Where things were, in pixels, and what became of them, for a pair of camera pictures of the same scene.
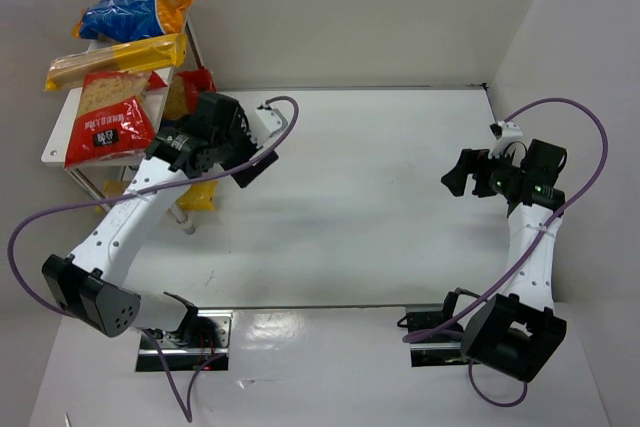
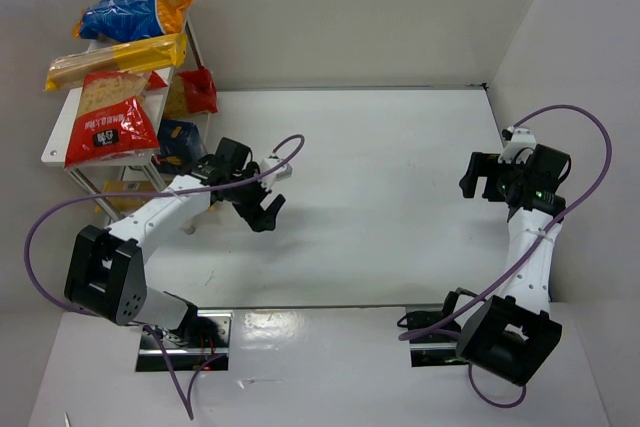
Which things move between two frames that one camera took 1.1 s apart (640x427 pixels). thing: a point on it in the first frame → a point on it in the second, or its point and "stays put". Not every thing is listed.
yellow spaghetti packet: (139, 55) stays put
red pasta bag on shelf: (184, 89) stays put
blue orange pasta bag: (135, 14) stays put
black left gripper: (245, 148) → (251, 198)
